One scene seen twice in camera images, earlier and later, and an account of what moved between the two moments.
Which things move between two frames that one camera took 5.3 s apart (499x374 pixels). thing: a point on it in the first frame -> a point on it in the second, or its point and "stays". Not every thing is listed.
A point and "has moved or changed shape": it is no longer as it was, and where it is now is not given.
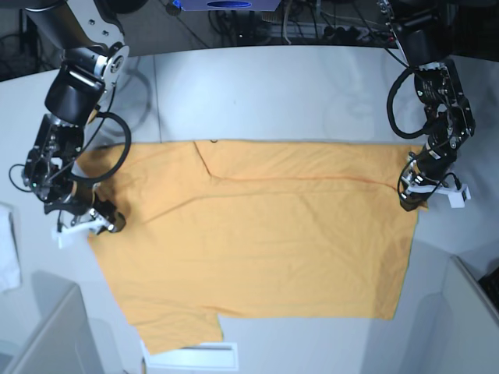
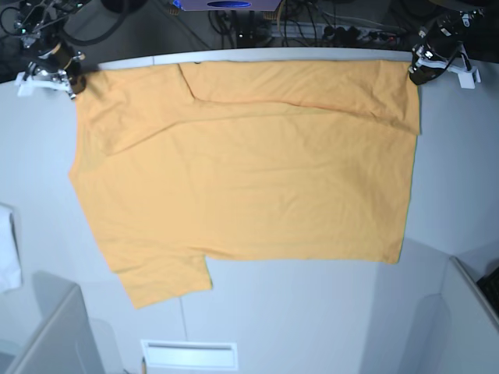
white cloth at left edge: x=10 y=268 stays
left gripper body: x=71 y=197 -> x=53 y=66
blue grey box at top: x=229 y=5 stays
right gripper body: x=426 y=171 -> x=437 y=52
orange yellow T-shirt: x=250 y=229 has moved or changed shape
